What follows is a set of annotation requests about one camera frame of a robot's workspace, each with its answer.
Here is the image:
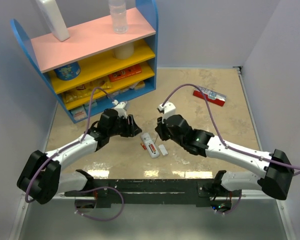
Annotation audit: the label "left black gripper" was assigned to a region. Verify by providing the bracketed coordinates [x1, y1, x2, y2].
[108, 114, 142, 138]

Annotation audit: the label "white battery cover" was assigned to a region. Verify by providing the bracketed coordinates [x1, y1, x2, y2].
[158, 144, 168, 156]

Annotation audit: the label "white remote control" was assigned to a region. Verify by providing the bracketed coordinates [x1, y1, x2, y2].
[140, 132, 160, 159]

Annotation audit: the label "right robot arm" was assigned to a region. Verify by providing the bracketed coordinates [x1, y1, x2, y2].
[155, 114, 295, 201]

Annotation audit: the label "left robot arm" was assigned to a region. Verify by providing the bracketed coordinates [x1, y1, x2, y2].
[16, 108, 142, 205]

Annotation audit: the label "red white toothpaste box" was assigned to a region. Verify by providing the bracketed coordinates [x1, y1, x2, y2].
[192, 86, 227, 107]

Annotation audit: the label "small white boxes bottom shelf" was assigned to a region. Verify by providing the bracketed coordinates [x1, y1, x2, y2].
[68, 79, 155, 123]

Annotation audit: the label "orange snack box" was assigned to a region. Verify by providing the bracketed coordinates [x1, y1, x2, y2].
[108, 64, 142, 82]

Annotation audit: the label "yellow snack bags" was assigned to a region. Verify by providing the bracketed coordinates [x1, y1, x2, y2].
[62, 76, 112, 103]

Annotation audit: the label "blue shelf unit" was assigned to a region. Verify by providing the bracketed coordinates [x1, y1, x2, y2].
[10, 0, 159, 115]

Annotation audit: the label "cream cylindrical cup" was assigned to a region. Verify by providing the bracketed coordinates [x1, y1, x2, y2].
[112, 42, 135, 60]

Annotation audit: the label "blue patterned can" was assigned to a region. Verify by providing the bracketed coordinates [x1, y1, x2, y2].
[53, 62, 81, 81]

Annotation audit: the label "clear plastic bottle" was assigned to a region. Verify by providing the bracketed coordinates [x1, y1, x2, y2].
[108, 0, 129, 34]

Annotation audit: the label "white bottle on shelf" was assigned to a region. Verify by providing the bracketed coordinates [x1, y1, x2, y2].
[36, 0, 70, 42]

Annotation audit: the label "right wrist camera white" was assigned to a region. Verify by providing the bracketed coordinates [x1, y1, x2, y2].
[157, 101, 176, 122]

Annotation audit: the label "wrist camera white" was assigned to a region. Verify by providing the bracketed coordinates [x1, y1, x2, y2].
[112, 99, 129, 119]
[157, 101, 176, 122]

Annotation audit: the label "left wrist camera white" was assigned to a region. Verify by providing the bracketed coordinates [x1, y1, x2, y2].
[112, 99, 129, 119]

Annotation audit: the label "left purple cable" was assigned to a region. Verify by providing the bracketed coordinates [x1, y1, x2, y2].
[24, 86, 118, 203]

